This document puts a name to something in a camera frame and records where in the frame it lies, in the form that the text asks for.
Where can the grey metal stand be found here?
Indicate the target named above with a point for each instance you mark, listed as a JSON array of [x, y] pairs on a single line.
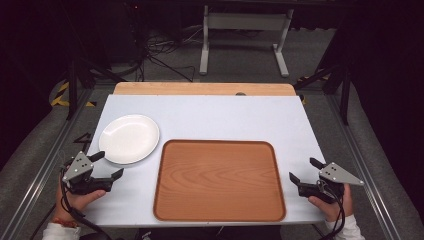
[[246, 21]]

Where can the brown wooden tray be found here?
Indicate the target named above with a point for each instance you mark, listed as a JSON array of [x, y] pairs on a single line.
[[218, 181]]

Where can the aluminium frame rail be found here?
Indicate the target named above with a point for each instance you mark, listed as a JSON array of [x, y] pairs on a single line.
[[363, 166], [43, 166]]

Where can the person's right hand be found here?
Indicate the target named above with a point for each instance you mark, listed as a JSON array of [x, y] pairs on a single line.
[[333, 210]]

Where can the yellow black hazard tape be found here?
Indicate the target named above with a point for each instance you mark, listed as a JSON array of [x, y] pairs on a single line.
[[60, 98]]

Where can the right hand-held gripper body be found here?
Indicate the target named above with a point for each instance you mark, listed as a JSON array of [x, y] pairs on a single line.
[[336, 174]]

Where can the person's left hand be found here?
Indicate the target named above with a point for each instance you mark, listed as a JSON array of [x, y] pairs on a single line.
[[71, 204]]

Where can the black tripod stand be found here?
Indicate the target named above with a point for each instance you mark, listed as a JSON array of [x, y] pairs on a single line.
[[345, 93], [71, 86]]

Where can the white round plate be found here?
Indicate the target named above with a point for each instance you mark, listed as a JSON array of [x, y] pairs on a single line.
[[129, 139]]

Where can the black triangular bracket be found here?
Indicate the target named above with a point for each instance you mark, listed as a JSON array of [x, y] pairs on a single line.
[[85, 140]]

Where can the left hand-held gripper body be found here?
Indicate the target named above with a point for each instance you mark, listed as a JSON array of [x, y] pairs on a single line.
[[78, 166]]

